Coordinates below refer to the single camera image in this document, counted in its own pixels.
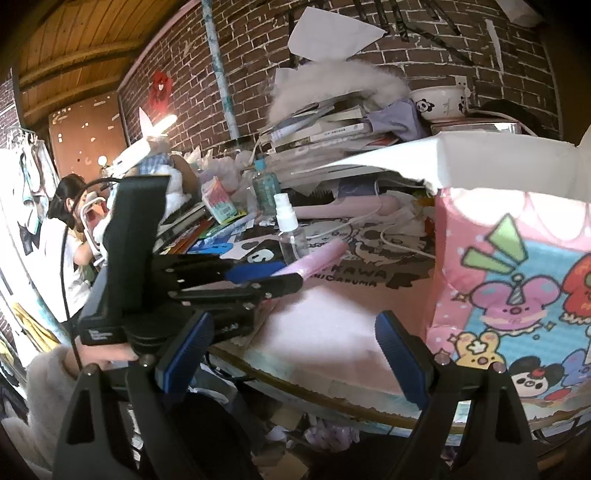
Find pink towel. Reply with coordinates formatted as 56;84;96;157
273;239;349;280

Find black panda tissue pack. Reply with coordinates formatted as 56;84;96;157
225;236;283;264

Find operator left hand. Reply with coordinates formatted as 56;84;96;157
63;337;138;378

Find blue luggage tag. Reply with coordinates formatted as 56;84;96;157
188;242;233;256

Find clear spray bottle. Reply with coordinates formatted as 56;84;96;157
273;193;308;265

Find white blue marker pen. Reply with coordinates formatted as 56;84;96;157
207;213;257;240

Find snack sachets pile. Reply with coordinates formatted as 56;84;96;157
156;217;214;255

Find colourful tissue packet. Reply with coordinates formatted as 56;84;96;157
201;176;238;225

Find person in white shirt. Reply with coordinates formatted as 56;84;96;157
26;173;94;323

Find teal capped glass bottle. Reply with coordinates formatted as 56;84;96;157
252;158;280;216

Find white dog plush toy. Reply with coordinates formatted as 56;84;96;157
108;135;199;241

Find pink hair brush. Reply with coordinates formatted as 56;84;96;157
287;190;402;220

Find stack of books and papers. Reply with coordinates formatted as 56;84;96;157
249;91;401;169

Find purple cloth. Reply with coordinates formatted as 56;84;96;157
366;98;430;142

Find panda ceramic bowl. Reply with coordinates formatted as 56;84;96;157
410;86;469;123

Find white paper sheet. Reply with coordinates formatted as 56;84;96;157
287;7;387;62

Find white charging cable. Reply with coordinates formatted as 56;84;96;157
303;179;438;260

